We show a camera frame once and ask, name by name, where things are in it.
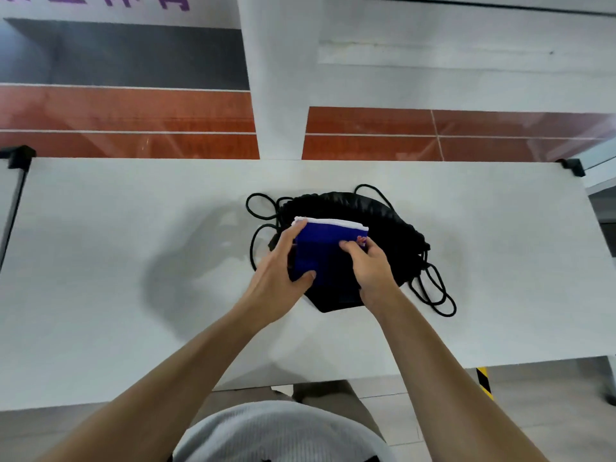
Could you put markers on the black table corner bracket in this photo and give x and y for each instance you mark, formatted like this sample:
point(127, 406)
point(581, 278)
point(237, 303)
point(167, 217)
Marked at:
point(20, 156)
point(572, 166)

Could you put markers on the yellow black striped table leg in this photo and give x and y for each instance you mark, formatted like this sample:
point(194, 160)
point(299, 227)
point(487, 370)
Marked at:
point(484, 382)

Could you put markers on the blue cloth white edge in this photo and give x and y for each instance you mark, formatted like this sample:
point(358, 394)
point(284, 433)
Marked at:
point(327, 250)

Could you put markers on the person's left thumb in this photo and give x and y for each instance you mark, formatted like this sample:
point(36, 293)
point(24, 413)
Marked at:
point(303, 279)

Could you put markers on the person's left forearm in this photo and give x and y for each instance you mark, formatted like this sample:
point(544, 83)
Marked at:
point(168, 384)

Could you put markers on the person's right thumb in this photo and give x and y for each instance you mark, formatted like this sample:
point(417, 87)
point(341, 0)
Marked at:
point(350, 247)

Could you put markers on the person's right forearm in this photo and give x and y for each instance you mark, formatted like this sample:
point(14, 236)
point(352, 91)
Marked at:
point(447, 380)

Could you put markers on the person's left hand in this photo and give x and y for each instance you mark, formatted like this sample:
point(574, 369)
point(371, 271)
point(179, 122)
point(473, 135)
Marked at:
point(272, 283)

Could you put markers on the purple lettered wall sign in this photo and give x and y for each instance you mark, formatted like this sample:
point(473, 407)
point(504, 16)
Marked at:
point(96, 0)

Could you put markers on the grey metal table frame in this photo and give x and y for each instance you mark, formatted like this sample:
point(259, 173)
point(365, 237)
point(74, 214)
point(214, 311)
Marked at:
point(12, 211)

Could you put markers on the grey table leg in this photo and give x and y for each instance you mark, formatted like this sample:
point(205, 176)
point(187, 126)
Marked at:
point(611, 380)

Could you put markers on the person's right hand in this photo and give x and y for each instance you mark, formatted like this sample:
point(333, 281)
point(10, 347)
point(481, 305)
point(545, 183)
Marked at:
point(375, 276)

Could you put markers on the person's grey ribbed shirt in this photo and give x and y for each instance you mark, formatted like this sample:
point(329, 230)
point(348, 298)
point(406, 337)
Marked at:
point(284, 435)

